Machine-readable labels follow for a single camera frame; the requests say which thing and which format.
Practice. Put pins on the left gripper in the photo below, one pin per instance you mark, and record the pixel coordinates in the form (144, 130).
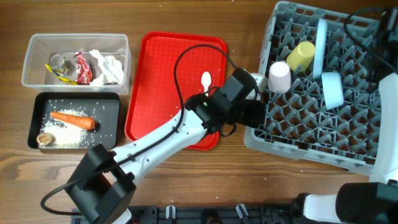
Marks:
(259, 111)

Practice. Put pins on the pink plastic cup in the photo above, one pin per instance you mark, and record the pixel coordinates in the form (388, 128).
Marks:
(279, 77)

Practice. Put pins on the white plastic spoon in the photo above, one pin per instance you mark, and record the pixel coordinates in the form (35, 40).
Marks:
(206, 82)

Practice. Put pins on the yellow plastic cup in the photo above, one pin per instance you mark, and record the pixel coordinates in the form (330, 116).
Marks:
(301, 56)

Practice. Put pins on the grey dishwasher rack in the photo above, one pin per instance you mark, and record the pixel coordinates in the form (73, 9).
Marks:
(361, 134)

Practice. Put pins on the light blue rice bowl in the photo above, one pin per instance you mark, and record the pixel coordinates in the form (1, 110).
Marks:
(332, 89)

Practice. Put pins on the light blue plate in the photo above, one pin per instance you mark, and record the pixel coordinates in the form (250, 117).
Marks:
(320, 45)

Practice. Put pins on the red plastic tray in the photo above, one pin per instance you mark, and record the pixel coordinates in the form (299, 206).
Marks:
(169, 64)

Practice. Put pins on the white tissue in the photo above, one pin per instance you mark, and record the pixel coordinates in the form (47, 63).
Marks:
(111, 70)

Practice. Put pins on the orange carrot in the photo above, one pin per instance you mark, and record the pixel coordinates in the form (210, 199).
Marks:
(86, 123)

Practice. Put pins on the red snack wrapper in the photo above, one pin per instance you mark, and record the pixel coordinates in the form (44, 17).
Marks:
(83, 69)

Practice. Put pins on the yellow snack wrapper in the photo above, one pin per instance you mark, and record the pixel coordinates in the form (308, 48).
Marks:
(61, 71)

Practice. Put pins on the brown food scrap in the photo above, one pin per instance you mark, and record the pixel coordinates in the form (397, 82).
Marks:
(45, 139)

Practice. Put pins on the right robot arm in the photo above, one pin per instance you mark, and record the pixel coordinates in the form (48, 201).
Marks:
(374, 201)

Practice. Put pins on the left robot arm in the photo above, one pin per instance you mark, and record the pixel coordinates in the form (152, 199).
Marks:
(104, 181)

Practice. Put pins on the spilled white rice pile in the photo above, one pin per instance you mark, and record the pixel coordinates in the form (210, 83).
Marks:
(65, 135)

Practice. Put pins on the black plastic bin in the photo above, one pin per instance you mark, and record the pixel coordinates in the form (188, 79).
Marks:
(102, 107)

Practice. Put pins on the clear plastic bin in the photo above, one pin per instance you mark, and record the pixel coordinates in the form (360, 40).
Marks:
(57, 49)

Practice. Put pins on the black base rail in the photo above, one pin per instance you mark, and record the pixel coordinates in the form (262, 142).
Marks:
(266, 214)

